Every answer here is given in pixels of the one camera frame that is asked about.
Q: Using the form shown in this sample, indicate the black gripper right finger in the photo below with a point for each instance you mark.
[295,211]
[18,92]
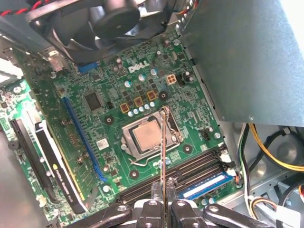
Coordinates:
[183,213]

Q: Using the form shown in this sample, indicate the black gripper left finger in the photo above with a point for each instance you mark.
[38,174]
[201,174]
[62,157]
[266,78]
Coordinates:
[147,213]

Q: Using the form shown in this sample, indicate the green RAM stick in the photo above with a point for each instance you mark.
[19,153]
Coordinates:
[163,154]

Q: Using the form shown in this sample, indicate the RAM stick with white label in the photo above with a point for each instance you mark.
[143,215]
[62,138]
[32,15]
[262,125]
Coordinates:
[204,187]

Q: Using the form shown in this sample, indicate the black RAM slot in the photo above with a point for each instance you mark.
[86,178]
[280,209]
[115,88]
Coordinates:
[197,159]
[197,167]
[197,175]

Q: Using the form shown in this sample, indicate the metal socket locking lever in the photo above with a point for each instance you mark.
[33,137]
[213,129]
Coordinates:
[139,164]

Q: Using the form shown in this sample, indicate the metal CPU socket cover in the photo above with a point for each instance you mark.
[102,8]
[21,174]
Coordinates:
[127,140]

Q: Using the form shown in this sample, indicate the silver CPU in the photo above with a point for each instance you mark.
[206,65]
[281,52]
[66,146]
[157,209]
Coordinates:
[146,135]

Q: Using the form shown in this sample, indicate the green motherboard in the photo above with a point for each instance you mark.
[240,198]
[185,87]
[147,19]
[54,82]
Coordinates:
[111,135]

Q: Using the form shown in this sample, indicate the black PC case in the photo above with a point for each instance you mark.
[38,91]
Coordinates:
[263,180]

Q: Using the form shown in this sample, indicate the black graphics card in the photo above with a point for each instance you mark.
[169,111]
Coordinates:
[59,175]

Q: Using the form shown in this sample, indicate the blue expansion slot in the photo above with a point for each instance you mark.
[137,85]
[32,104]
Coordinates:
[82,137]

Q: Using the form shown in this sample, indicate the black square chip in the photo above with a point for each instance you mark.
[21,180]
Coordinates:
[93,101]

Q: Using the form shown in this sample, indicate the black expansion slot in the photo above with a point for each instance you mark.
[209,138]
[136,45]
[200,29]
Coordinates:
[31,154]

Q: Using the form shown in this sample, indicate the beige power connector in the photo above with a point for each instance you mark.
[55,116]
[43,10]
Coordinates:
[171,79]

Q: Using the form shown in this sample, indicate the round black buzzer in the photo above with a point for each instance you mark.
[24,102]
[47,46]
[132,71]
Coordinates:
[13,145]

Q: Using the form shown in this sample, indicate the blue board header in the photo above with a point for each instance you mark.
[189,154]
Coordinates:
[88,67]

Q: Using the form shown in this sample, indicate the grey power supply unit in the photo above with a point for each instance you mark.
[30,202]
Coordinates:
[237,59]

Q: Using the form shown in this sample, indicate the silver port connector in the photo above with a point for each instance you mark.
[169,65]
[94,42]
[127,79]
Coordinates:
[56,62]

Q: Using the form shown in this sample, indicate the black case fan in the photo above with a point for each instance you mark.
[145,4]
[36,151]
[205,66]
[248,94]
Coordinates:
[114,16]

